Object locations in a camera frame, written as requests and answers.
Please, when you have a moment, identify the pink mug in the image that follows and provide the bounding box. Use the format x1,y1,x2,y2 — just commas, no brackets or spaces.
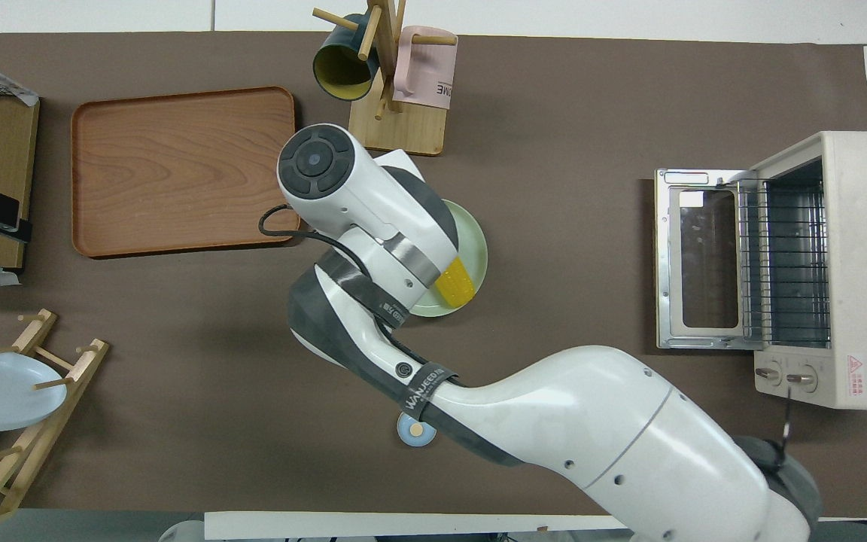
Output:
393,26,458,112

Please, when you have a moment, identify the wooden mug tree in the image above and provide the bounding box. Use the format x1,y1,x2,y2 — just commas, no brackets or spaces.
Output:
312,0,458,157

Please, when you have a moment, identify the metal oven wire rack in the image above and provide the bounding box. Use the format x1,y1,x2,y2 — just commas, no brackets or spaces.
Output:
738,179,832,346

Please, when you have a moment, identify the brown wooden tray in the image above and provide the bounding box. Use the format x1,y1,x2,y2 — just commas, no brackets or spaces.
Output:
71,86,301,260

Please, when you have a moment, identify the yellow corn cob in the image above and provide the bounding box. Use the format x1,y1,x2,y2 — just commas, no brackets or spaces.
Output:
433,254,478,309

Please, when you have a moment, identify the light green plate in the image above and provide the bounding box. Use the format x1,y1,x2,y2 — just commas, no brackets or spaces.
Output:
406,199,489,319

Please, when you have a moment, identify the brown table mat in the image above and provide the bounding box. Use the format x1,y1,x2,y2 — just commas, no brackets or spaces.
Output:
0,32,867,517

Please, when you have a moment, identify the glass oven door with handle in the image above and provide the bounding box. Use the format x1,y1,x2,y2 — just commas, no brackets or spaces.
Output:
656,168,762,351

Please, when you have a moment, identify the dark blue mug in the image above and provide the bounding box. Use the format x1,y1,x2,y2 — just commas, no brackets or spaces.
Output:
312,15,382,102

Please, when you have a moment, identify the wooden plate rack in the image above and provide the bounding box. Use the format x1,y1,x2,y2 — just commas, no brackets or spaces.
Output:
0,309,111,540

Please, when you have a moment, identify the white toaster oven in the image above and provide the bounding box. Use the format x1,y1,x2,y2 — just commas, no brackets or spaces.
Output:
656,132,867,412

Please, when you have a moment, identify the black right arm gripper cable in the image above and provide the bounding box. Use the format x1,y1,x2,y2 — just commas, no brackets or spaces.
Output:
257,203,374,281

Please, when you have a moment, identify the blue call bell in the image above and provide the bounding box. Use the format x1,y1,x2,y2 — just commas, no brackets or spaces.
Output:
397,412,435,449

